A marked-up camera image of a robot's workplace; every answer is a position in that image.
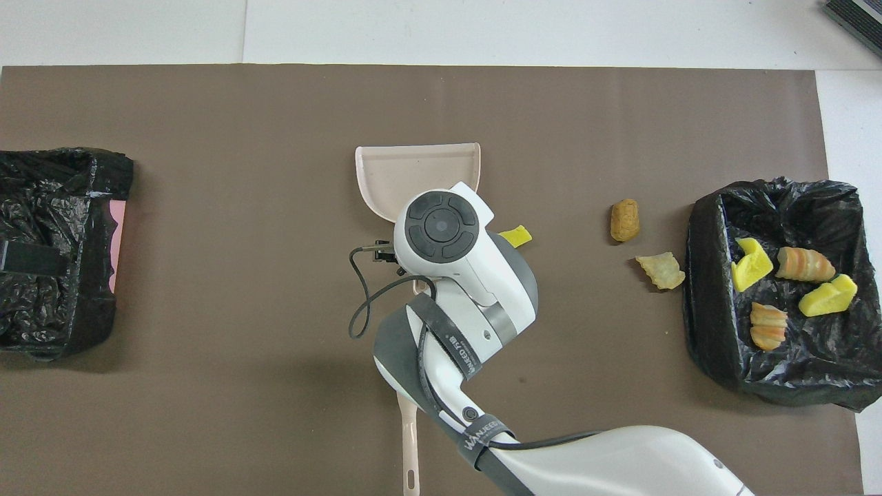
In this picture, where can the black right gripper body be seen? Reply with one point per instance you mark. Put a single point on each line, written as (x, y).
(387, 253)

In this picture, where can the beige plastic dustpan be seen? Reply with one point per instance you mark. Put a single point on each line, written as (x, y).
(413, 172)

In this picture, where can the small yellow sponge scrap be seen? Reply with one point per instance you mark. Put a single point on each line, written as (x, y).
(517, 237)

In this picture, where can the beige hand brush black bristles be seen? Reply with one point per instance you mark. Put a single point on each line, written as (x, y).
(409, 448)

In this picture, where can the brown croquette scrap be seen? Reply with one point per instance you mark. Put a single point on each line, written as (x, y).
(624, 220)

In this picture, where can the pale chip scrap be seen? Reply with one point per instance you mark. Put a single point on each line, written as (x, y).
(661, 270)

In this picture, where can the hooked yellow sponge scrap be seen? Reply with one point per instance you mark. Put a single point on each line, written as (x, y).
(751, 269)

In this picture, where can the pale striped bread scrap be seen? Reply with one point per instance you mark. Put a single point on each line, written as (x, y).
(768, 327)

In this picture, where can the orange striped bread scrap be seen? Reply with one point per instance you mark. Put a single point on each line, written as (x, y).
(805, 265)

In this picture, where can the yellow green sponge scrap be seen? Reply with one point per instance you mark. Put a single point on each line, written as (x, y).
(827, 297)

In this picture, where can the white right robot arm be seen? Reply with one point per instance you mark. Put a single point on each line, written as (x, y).
(441, 227)

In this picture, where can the right black-lined bin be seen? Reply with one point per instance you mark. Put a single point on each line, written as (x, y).
(48, 207)

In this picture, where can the black-lined bin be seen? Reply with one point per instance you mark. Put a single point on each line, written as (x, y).
(813, 372)
(48, 207)

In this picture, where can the pink bin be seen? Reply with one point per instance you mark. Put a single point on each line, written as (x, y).
(118, 227)

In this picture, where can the left black-lined bin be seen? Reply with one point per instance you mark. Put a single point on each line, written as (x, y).
(813, 372)

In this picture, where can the brown table mat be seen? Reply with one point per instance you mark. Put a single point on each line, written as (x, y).
(207, 138)

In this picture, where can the dark ribbed block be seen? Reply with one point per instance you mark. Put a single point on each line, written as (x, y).
(858, 21)

